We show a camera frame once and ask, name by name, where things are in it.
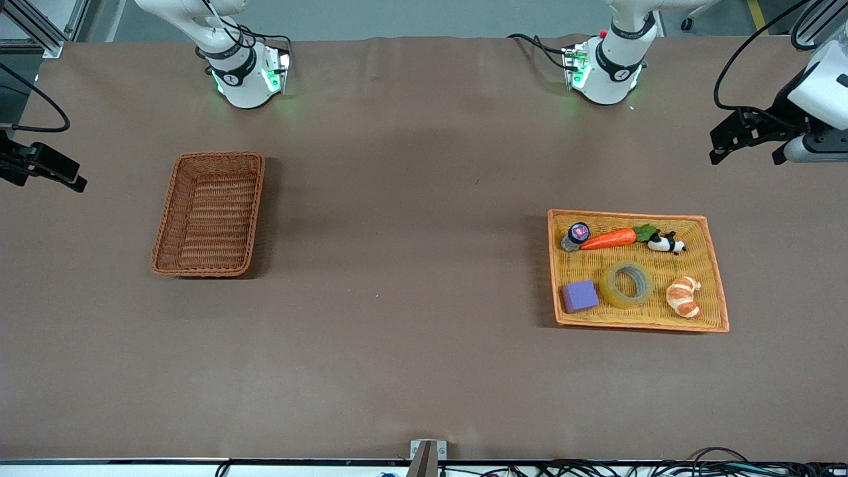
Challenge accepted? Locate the yellow clear tape roll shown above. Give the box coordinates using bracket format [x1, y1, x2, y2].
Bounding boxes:
[600, 260, 656, 310]

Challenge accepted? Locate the brown wicker basket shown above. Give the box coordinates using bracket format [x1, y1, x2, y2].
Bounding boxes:
[150, 152, 266, 278]

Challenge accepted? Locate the yellow wicker basket orange rim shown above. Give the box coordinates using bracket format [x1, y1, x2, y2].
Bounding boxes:
[547, 209, 730, 333]

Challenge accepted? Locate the black white panda toy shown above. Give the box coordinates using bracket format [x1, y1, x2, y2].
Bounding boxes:
[647, 231, 688, 256]

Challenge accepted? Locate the orange toy carrot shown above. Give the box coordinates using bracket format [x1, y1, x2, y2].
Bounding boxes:
[580, 224, 660, 251]

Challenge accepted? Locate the toy croissant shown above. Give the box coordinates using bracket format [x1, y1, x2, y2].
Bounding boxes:
[665, 276, 702, 319]

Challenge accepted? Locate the small bottle purple cap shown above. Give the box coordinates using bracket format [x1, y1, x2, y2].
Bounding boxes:
[560, 222, 591, 253]

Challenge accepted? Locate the purple cube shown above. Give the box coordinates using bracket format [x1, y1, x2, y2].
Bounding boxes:
[562, 279, 600, 314]

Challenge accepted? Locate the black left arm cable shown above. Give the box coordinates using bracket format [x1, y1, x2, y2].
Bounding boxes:
[714, 0, 817, 115]

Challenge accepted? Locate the aluminium frame profile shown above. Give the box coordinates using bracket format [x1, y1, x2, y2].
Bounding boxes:
[0, 0, 90, 60]

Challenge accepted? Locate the black base cable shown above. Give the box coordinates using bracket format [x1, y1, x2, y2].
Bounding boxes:
[507, 32, 572, 71]

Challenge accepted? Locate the black cable bundle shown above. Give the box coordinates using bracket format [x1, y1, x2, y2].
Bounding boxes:
[437, 447, 848, 477]

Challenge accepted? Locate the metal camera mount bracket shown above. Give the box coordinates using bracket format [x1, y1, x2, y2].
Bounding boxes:
[409, 439, 448, 477]

